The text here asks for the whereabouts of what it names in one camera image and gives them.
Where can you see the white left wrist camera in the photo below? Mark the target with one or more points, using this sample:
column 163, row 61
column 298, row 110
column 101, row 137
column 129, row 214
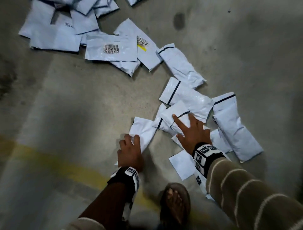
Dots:
column 127, row 211

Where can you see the person's right hand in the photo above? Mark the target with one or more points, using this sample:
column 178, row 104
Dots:
column 196, row 137

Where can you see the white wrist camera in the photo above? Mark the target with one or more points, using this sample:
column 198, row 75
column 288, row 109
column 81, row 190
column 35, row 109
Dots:
column 201, row 184
column 127, row 211

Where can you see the white packet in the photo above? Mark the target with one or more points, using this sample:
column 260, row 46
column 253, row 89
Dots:
column 176, row 110
column 144, row 130

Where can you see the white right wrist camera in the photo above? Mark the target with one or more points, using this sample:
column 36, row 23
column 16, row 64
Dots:
column 201, row 184

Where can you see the pile of white mailer packets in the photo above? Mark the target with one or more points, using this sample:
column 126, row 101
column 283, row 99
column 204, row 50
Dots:
column 113, row 49

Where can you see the person's right foot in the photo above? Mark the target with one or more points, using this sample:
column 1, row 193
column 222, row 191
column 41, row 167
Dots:
column 175, row 203

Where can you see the left wrist marker band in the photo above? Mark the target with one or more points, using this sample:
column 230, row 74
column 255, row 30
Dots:
column 125, row 177

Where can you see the person's left forearm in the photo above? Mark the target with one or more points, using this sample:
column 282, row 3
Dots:
column 106, row 208

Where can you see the person's left hand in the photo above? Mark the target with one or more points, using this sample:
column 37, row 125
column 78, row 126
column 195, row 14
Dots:
column 130, row 154

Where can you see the person's right forearm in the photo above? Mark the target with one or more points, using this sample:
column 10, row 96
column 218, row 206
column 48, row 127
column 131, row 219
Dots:
column 248, row 199

